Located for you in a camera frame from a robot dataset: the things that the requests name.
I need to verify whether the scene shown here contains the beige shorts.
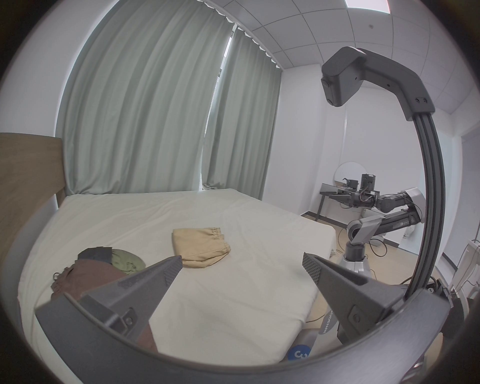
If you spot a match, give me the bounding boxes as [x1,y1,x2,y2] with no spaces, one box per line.
[172,226,232,269]

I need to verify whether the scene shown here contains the black cable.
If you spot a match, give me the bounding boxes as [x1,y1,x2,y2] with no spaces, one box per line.
[365,235,391,259]

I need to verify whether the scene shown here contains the green garment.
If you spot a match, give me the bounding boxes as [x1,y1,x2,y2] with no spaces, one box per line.
[108,248,146,275]

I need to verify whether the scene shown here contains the brown shorts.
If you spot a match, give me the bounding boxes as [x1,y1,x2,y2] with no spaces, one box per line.
[50,259,159,354]

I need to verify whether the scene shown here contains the ceiling light panel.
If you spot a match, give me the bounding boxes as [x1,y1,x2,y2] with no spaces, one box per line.
[344,0,391,15]

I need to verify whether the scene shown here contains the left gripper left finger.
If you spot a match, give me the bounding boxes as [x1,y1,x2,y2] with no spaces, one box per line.
[80,256,183,343]

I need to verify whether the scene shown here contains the pale green curtain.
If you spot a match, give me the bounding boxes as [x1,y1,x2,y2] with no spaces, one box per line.
[56,0,236,196]
[204,25,283,200]

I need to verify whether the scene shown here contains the black garment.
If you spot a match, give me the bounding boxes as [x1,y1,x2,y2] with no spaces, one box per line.
[77,246,113,264]

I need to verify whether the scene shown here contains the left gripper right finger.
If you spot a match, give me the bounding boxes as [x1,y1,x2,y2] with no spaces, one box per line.
[302,252,408,344]

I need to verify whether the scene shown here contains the bed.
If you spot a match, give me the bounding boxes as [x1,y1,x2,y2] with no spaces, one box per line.
[0,133,337,367]

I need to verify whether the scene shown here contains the dark grey small table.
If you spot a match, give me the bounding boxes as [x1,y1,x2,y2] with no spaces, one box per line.
[317,182,362,223]

